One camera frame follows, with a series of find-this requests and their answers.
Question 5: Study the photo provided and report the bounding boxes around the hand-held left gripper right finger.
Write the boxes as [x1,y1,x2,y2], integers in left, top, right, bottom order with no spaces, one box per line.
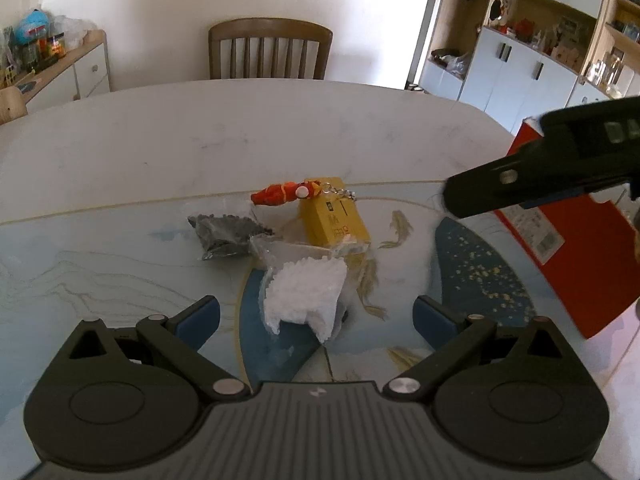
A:
[382,295,571,403]

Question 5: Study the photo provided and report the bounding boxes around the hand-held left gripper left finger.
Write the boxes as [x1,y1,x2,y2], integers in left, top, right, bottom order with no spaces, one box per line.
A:
[67,295,248,403]

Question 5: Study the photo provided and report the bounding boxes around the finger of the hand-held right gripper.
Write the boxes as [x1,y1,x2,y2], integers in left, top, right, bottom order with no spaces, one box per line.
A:
[442,142,632,220]

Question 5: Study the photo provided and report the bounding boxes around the bag of white beads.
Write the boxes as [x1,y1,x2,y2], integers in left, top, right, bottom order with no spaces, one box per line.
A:
[249,237,351,345]

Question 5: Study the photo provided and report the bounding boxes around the red cardboard box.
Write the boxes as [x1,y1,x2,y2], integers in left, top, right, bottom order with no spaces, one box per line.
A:
[492,117,640,340]

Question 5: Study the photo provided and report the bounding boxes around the bag of dark beads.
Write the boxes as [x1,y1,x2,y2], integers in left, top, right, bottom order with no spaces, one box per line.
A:
[187,212,275,261]

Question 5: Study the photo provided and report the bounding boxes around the crumpled plastic bag on shelf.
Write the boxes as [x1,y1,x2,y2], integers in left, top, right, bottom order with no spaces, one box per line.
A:
[444,52,472,79]

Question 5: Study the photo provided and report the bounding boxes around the yellow small box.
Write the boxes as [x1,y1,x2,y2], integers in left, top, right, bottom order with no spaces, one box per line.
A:
[299,176,372,247]

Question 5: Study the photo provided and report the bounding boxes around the wooden sideboard white doors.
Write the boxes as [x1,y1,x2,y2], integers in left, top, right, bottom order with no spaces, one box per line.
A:
[0,30,111,126]

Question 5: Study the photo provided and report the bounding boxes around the brown wooden chair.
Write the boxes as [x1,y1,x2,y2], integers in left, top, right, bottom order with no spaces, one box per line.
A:
[208,17,334,81]

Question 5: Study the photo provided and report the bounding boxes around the light wooden stool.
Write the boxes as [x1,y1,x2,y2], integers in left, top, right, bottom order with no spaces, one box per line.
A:
[0,85,29,126]

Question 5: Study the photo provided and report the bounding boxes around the clear plastic bag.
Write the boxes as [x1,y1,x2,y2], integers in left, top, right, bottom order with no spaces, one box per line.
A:
[52,15,97,52]

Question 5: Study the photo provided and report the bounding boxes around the blue round toy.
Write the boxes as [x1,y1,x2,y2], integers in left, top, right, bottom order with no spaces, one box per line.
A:
[14,10,53,47]

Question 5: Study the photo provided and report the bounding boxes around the white cabinet wall unit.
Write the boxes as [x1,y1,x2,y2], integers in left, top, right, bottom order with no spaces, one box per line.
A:
[417,0,640,136]

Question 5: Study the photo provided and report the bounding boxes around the orange fish keychain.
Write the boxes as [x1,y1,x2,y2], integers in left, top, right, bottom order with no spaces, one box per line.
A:
[250,180,357,207]

